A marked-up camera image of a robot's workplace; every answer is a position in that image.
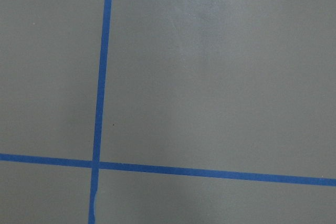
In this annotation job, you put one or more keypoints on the brown paper table cover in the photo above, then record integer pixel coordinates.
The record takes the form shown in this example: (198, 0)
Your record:
(167, 111)

